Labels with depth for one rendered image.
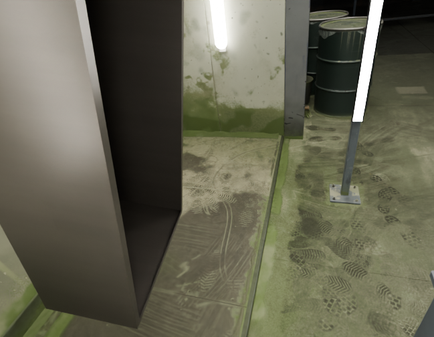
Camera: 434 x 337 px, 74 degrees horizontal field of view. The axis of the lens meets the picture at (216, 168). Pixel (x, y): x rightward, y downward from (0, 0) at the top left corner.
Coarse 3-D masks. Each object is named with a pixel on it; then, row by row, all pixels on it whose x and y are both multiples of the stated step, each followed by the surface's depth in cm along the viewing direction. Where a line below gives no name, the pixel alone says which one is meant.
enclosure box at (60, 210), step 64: (0, 0) 43; (64, 0) 42; (128, 0) 96; (0, 64) 50; (64, 64) 48; (128, 64) 109; (0, 128) 58; (64, 128) 56; (128, 128) 126; (0, 192) 70; (64, 192) 66; (128, 192) 149; (64, 256) 83; (128, 256) 81; (128, 320) 100
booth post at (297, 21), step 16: (288, 0) 219; (304, 0) 217; (288, 16) 226; (304, 16) 223; (288, 32) 232; (304, 32) 229; (288, 48) 239; (304, 48) 236; (288, 64) 246; (304, 64) 243; (288, 80) 254; (304, 80) 250; (288, 96) 262; (304, 96) 258; (288, 112) 271; (304, 112) 282; (288, 128) 280
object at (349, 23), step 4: (336, 20) 303; (340, 20) 302; (344, 20) 301; (348, 20) 299; (352, 20) 297; (356, 20) 295; (360, 20) 292; (364, 20) 289; (324, 24) 296; (328, 24) 295; (332, 24) 294; (336, 24) 291; (340, 24) 288; (344, 24) 286; (348, 24) 283; (352, 24) 281; (356, 24) 279; (360, 24) 277; (364, 24) 275; (336, 28) 276; (340, 28) 274
